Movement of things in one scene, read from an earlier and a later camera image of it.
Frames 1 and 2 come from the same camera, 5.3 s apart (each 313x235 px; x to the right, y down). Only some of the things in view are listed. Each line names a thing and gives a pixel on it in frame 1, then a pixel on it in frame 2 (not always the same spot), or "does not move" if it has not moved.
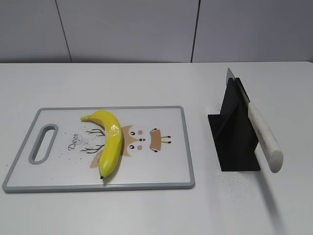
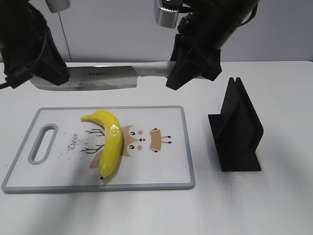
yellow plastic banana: (112, 145) does not move
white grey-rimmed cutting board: (63, 152) does not move
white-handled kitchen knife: (263, 136) -> (98, 78)
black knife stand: (234, 132) does not move
